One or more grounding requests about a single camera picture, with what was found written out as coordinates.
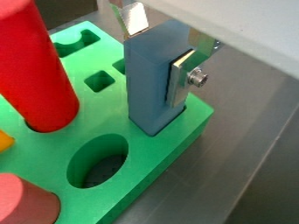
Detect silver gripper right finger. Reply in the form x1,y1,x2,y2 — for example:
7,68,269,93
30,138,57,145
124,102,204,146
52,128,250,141
165,28,221,108

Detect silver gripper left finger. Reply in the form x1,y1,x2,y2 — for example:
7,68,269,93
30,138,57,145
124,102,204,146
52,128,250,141
108,0,149,39

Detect blue rectangular block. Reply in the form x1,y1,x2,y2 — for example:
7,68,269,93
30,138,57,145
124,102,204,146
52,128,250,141
124,20,189,136

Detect green shape sorter board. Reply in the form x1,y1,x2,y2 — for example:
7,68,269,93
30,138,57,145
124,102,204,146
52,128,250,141
0,22,212,224

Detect red cylinder peg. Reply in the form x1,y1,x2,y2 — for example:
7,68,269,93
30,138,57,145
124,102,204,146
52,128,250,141
0,0,80,133

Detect yellow star-shaped peg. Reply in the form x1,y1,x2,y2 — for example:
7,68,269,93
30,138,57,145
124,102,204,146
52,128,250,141
0,130,14,153

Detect small orange-red peg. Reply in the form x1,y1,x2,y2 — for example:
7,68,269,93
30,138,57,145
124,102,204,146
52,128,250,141
0,173,61,224

